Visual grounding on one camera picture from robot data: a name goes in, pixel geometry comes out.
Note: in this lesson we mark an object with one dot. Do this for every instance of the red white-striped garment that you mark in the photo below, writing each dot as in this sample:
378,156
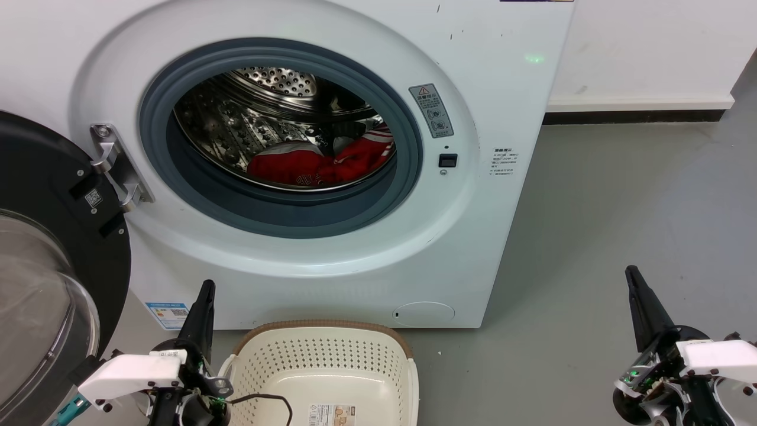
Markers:
284,165

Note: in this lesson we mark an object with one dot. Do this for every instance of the silver metal door hinge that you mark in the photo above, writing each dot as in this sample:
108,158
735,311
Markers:
118,168

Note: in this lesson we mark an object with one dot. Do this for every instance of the grey warning sticker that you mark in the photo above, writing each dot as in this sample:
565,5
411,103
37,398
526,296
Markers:
432,111

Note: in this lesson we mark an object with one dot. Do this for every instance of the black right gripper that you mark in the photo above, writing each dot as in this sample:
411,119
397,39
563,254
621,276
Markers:
662,361

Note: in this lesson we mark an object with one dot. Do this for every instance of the white wall skirting board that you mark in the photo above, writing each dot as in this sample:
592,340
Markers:
639,104

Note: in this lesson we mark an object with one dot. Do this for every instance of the printed paper product label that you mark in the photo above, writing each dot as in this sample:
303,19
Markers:
331,416

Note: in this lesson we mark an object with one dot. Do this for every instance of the grey rubber door gasket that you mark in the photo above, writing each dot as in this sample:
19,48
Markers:
284,218

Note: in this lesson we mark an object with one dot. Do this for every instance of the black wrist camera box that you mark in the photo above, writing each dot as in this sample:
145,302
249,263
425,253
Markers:
89,365
733,336

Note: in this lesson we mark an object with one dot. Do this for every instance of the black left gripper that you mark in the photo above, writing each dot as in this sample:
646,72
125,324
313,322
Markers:
195,408

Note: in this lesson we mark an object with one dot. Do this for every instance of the white front-load washing machine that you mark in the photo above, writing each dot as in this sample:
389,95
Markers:
491,89

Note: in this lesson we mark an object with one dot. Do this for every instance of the teal connector plug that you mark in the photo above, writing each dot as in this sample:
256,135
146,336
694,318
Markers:
71,410

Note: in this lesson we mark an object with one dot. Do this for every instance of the black round washer door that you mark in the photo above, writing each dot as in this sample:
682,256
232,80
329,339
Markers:
35,165

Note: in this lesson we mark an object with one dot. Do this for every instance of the white QR code sticker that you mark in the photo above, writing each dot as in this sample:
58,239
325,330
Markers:
93,198

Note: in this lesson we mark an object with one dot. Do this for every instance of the black wall base strip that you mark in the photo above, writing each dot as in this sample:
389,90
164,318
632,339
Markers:
633,116

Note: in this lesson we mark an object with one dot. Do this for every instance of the round white filter cover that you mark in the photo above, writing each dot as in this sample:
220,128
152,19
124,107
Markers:
424,314

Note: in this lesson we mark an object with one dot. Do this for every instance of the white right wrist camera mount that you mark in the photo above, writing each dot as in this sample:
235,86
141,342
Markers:
721,358

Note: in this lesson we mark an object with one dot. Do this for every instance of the stainless steel washing machine drum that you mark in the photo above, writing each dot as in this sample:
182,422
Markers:
236,124

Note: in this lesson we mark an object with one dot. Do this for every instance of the blue white energy label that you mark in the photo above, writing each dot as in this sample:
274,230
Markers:
168,315

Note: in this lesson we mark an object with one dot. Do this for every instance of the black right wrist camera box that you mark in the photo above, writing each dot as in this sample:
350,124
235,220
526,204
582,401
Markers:
733,336

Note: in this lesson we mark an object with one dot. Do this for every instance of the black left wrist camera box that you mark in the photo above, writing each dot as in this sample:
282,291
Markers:
89,365

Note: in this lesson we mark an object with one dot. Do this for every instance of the cream perforated laundry basket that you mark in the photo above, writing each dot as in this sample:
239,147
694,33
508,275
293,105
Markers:
331,367

